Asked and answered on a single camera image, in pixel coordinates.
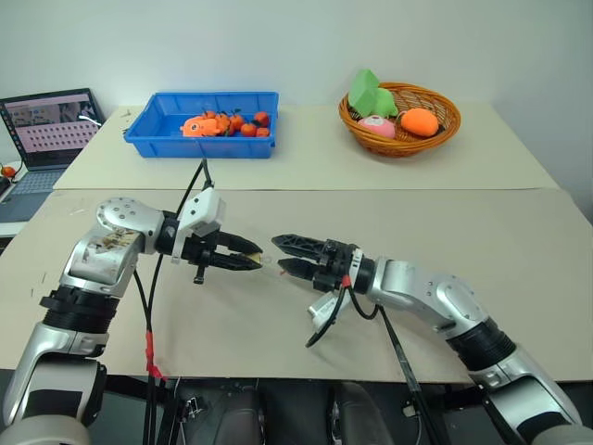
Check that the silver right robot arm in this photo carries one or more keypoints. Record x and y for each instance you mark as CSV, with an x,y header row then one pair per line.
x,y
417,292

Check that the woven wicker basket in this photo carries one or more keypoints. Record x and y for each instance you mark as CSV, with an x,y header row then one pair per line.
x,y
398,146

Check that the dark rounded shape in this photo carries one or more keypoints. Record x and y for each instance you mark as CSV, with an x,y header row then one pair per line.
x,y
241,417
361,417

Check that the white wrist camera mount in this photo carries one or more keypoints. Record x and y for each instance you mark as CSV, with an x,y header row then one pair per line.
x,y
206,208
322,311

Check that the brass padlock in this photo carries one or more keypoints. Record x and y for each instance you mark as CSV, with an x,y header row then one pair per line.
x,y
257,258

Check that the pink plush toy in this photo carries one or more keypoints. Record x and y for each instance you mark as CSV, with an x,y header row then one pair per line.
x,y
377,127

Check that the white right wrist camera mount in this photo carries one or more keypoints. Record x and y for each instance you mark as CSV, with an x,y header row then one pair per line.
x,y
322,311

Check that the small orange toy fruit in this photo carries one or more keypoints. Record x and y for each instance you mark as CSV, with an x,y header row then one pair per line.
x,y
236,122
262,118
263,132
248,130

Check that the bright green plush block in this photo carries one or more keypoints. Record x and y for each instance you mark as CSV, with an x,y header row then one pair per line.
x,y
363,92

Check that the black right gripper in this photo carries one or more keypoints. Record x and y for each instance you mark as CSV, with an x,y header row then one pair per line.
x,y
336,269

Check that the small orange red object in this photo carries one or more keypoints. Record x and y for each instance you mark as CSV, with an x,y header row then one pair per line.
x,y
7,171

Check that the orange plush fruit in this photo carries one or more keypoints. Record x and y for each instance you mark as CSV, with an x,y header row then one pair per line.
x,y
419,121

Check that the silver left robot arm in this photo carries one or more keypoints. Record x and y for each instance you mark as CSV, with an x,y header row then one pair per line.
x,y
116,259

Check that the orange fish toy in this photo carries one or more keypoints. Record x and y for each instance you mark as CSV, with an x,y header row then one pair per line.
x,y
198,126

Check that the open grey laptop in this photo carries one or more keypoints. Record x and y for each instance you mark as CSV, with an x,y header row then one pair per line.
x,y
46,120

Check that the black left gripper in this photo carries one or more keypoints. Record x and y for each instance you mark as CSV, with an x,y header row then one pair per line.
x,y
204,252

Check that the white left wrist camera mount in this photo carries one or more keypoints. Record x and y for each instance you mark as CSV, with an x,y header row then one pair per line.
x,y
206,208

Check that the pale green plush toy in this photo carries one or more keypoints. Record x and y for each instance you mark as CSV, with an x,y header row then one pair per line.
x,y
385,103

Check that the blue plastic bin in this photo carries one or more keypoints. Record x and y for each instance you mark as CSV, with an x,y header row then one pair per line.
x,y
160,134

